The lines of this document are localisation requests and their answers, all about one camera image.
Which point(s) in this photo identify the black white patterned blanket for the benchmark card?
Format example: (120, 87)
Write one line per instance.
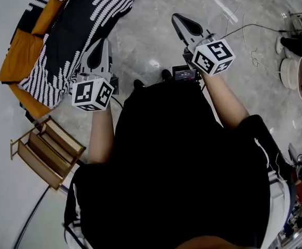
(49, 84)

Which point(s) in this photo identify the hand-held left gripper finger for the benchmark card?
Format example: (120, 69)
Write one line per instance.
(107, 61)
(87, 63)

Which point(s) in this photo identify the person's right black shoe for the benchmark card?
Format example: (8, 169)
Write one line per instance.
(166, 74)

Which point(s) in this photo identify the person's right forearm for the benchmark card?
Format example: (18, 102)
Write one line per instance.
(223, 100)

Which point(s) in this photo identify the wooden rattan rack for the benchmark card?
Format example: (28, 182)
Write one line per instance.
(47, 154)

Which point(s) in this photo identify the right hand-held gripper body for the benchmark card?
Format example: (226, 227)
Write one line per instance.
(213, 57)

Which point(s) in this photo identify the person's black clothing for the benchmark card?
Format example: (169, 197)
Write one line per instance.
(171, 165)

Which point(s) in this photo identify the person's left forearm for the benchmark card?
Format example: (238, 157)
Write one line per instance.
(101, 133)

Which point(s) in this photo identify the orange cushion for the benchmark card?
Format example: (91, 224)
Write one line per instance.
(47, 15)
(18, 58)

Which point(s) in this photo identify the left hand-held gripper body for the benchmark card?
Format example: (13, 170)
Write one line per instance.
(92, 95)

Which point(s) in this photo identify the person's left black shoe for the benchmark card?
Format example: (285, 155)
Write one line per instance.
(138, 83)

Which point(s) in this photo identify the person's black shoe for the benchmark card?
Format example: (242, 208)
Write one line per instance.
(138, 83)
(166, 74)

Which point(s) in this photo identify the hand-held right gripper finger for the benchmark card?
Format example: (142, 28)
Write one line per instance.
(180, 31)
(192, 25)

